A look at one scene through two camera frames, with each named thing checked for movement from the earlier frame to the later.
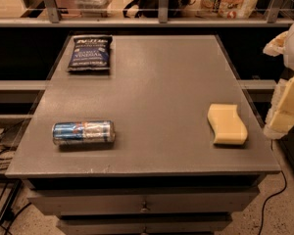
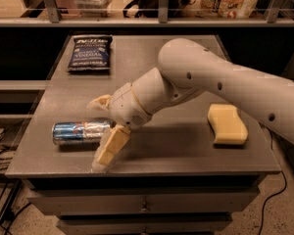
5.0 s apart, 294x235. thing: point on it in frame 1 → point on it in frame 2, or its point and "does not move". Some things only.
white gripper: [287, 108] → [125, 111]
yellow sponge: [227, 126] does not move
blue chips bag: [90, 52] does not move
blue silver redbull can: [83, 132] does not move
